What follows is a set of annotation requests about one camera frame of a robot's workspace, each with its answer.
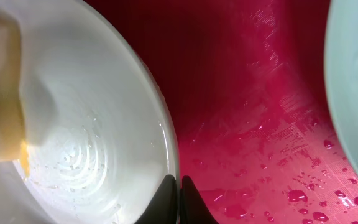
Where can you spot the red serving tray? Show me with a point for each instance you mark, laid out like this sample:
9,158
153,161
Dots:
244,84

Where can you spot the white plate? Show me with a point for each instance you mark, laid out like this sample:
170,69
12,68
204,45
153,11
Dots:
100,138

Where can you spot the green and yellow sponge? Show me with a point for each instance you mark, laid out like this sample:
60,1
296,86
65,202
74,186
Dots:
12,128

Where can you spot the pale green plate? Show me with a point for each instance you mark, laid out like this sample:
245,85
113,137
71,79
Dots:
341,74

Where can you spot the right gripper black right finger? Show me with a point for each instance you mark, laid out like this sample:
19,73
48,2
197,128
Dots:
193,209

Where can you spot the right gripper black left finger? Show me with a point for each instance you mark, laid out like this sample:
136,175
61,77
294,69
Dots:
163,207

